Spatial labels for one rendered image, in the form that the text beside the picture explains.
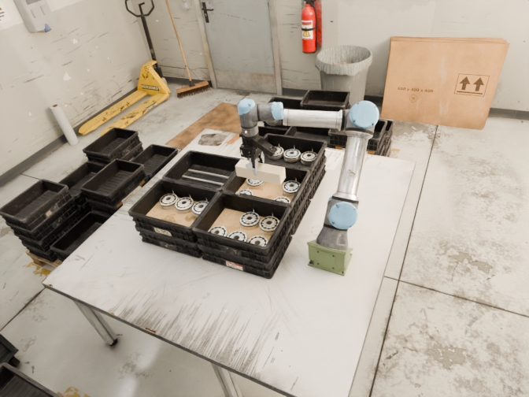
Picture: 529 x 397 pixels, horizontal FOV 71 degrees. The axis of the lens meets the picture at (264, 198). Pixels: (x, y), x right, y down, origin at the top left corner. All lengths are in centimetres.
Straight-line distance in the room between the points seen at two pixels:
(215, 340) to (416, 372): 121
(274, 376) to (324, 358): 21
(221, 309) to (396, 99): 322
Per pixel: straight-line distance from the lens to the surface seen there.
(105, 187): 311
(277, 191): 206
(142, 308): 189
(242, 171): 182
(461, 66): 425
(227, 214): 197
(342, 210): 155
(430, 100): 432
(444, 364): 247
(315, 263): 182
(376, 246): 194
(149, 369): 255
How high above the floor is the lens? 214
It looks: 40 degrees down
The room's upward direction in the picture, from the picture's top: 8 degrees counter-clockwise
